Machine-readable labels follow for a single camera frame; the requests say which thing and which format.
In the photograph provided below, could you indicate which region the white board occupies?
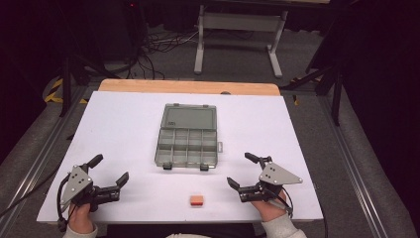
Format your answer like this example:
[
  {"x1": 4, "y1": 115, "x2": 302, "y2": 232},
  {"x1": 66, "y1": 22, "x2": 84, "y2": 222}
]
[{"x1": 36, "y1": 90, "x2": 325, "y2": 225}]

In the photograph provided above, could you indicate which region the person's right hand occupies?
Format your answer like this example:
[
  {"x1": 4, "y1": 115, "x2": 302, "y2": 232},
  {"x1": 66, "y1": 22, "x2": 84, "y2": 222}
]
[{"x1": 250, "y1": 190, "x2": 289, "y2": 223}]

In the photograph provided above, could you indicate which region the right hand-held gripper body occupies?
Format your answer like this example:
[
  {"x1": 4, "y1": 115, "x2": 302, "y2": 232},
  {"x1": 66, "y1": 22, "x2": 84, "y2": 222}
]
[{"x1": 238, "y1": 162, "x2": 304, "y2": 203}]

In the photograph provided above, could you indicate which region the black metal stand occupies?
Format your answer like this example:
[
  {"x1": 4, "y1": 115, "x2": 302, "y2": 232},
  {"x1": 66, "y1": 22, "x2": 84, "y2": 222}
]
[
  {"x1": 58, "y1": 54, "x2": 112, "y2": 118},
  {"x1": 282, "y1": 60, "x2": 345, "y2": 127}
]

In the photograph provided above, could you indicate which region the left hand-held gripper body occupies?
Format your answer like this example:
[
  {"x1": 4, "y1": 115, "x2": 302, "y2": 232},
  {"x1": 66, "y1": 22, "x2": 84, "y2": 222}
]
[{"x1": 59, "y1": 164, "x2": 121, "y2": 213}]

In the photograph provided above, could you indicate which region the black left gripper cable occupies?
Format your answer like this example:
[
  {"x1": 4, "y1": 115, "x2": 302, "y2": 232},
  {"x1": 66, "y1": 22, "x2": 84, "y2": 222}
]
[{"x1": 55, "y1": 174, "x2": 72, "y2": 233}]

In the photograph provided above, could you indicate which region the person's left hand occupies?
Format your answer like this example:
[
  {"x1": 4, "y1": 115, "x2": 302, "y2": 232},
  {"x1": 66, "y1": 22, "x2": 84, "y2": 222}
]
[{"x1": 66, "y1": 201, "x2": 96, "y2": 235}]

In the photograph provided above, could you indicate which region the aluminium floor rail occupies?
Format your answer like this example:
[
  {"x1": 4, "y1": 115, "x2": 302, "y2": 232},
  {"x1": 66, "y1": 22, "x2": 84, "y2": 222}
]
[
  {"x1": 0, "y1": 86, "x2": 87, "y2": 229},
  {"x1": 318, "y1": 97, "x2": 390, "y2": 238}
]

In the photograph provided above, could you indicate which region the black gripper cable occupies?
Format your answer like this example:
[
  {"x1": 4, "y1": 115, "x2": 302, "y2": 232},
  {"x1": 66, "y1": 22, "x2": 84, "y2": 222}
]
[
  {"x1": 55, "y1": 174, "x2": 72, "y2": 233},
  {"x1": 279, "y1": 185, "x2": 295, "y2": 220}
]

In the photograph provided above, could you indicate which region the small orange block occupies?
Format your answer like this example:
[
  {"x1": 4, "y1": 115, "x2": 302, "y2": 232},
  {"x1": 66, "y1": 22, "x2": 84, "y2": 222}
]
[{"x1": 189, "y1": 194, "x2": 205, "y2": 207}]

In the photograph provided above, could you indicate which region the clear grey compartment box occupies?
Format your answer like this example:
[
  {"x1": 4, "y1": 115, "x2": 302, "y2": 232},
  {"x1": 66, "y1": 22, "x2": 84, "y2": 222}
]
[{"x1": 154, "y1": 102, "x2": 225, "y2": 172}]

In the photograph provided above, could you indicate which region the white metal table frame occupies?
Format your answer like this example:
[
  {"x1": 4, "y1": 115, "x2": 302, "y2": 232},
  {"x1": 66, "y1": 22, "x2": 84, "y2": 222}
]
[{"x1": 193, "y1": 3, "x2": 289, "y2": 79}]

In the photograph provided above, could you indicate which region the wooden table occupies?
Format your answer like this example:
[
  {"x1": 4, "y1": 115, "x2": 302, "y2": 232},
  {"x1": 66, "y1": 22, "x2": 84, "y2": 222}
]
[{"x1": 97, "y1": 77, "x2": 282, "y2": 97}]

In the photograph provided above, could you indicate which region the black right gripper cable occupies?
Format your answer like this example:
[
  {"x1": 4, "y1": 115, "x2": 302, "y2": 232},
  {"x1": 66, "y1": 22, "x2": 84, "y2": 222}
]
[{"x1": 279, "y1": 185, "x2": 295, "y2": 220}]

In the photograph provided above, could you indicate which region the bundle of floor cables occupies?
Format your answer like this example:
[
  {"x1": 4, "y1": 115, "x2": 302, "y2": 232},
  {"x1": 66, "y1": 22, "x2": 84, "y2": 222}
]
[{"x1": 124, "y1": 28, "x2": 200, "y2": 81}]

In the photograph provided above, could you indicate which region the yellow black floor tape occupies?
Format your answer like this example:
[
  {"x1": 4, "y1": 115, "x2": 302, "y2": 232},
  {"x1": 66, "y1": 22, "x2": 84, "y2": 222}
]
[{"x1": 44, "y1": 77, "x2": 89, "y2": 105}]

